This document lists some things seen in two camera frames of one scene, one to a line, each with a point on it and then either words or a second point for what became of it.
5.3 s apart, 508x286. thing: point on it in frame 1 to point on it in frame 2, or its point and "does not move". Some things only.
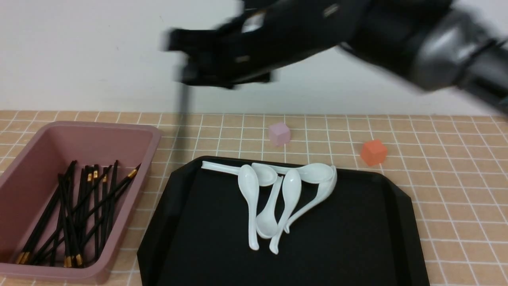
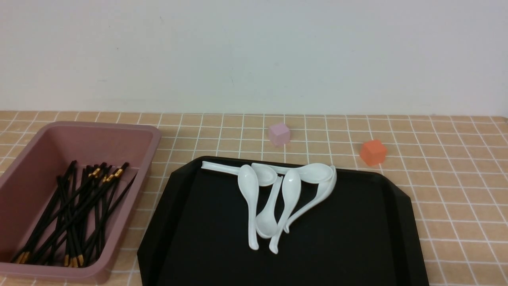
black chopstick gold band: (184, 108) to (82, 203)
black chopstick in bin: (31, 246) does not move
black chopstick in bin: (74, 242) does not move
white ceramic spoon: (316, 173) does not move
